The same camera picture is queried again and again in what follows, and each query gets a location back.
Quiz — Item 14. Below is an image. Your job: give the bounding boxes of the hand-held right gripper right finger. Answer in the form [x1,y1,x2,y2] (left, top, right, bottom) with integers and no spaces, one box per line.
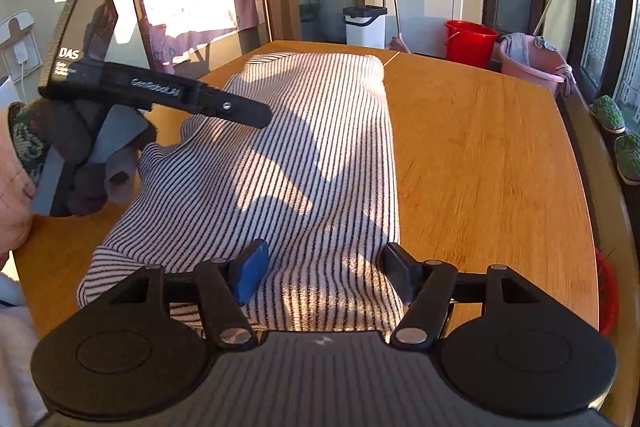
[381,242,569,352]

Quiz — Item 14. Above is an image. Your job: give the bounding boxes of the apartment buildings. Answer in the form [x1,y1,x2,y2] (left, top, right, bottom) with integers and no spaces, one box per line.
[592,0,640,108]

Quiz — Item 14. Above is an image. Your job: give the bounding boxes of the person's left forearm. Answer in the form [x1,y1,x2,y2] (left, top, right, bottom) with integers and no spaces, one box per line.
[0,102,51,258]

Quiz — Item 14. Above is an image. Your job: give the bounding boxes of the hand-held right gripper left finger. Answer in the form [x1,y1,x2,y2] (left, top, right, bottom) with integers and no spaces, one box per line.
[76,238,271,352]

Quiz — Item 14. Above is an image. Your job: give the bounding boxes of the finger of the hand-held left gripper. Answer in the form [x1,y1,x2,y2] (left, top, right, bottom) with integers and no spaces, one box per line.
[198,83,274,129]

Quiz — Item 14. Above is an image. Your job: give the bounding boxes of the red plastic bucket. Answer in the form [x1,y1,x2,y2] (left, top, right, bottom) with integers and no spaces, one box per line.
[444,20,499,68]

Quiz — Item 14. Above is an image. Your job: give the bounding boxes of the pink plastic basin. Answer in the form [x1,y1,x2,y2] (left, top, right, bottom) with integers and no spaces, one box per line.
[499,34,568,95]

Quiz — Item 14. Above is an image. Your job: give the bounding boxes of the green slipper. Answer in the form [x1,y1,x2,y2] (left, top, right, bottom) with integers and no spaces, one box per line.
[614,134,640,185]
[590,95,627,132]

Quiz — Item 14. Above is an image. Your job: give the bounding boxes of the person's left hand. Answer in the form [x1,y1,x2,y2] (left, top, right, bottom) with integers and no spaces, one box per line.
[47,99,158,219]

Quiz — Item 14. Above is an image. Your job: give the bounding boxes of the dark framed window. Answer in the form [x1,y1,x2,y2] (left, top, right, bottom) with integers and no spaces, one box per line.
[570,0,640,108]

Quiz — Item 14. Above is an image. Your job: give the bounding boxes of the purple cloth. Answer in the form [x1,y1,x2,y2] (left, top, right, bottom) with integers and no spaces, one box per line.
[500,33,531,65]

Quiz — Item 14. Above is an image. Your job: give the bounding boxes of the mauve cloth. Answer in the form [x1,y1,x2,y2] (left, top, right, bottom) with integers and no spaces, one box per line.
[552,64,578,98]

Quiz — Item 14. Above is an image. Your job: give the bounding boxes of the striped knit sweater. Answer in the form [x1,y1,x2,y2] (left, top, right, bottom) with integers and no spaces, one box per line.
[76,52,405,333]

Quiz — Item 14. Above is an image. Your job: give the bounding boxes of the red basin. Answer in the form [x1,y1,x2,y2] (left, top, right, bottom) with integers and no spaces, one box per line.
[595,247,621,337]

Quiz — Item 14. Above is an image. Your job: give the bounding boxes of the white wall socket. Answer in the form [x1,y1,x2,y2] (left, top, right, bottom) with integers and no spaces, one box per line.
[0,11,45,76]

